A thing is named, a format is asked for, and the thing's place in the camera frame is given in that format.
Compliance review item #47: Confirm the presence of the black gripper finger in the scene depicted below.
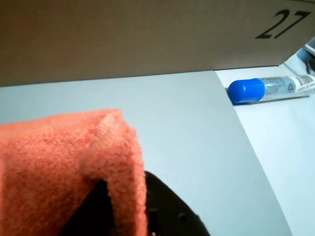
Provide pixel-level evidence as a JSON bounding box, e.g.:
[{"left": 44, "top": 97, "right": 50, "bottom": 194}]
[
  {"left": 145, "top": 171, "right": 210, "bottom": 236},
  {"left": 61, "top": 179, "right": 116, "bottom": 236}
]

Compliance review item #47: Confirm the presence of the orange terry towel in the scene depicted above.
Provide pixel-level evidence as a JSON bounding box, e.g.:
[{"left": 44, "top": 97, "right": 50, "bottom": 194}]
[{"left": 0, "top": 109, "right": 148, "bottom": 236}]

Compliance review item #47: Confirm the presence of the blue capped clear tube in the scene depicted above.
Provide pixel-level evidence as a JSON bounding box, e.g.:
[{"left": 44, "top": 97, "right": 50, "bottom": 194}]
[{"left": 227, "top": 73, "right": 315, "bottom": 104}]

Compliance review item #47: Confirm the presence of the brown cardboard monitor box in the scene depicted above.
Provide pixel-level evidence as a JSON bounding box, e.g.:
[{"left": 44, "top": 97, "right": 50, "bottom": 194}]
[{"left": 0, "top": 0, "right": 315, "bottom": 88}]

